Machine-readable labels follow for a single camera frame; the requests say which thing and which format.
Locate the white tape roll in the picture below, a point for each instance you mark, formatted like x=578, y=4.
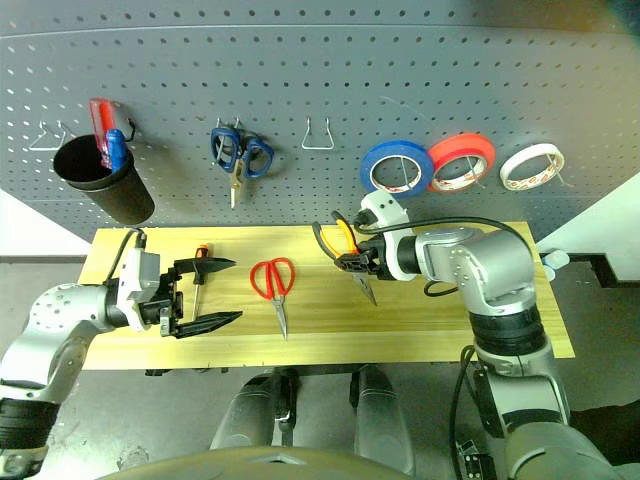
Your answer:
x=525, y=155

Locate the grey metal pegboard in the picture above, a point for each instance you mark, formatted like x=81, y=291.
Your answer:
x=320, y=75

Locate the grey rounded leg shape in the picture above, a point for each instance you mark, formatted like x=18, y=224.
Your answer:
x=250, y=415
x=380, y=420

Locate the silver double prong hook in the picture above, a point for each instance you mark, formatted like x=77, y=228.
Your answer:
x=235, y=122

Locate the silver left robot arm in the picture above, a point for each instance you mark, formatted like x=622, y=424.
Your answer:
x=55, y=310

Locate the grey robot torso top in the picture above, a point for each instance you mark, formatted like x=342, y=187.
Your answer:
x=240, y=465

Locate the black cup hook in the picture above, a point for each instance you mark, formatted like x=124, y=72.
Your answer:
x=131, y=127

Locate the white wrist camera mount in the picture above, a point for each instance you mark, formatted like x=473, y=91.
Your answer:
x=140, y=270
x=385, y=207

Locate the blue marker pen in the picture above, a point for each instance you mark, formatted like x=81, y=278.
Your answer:
x=116, y=150

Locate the red tape roll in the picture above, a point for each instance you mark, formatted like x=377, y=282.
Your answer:
x=460, y=145

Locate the blue tape roll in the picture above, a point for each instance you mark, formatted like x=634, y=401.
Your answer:
x=380, y=155

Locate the white blue table clamp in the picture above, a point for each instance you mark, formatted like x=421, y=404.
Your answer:
x=555, y=262

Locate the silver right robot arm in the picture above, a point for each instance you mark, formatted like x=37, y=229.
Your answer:
x=480, y=260

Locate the black plastic cup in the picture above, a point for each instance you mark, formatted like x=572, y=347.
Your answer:
x=120, y=195

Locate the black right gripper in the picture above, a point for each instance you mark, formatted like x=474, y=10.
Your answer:
x=382, y=260

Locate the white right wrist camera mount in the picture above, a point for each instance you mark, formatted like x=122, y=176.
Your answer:
x=385, y=207

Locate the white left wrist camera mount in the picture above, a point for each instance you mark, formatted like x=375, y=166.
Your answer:
x=140, y=270

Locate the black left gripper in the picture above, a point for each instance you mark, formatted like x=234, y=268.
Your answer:
x=170, y=300

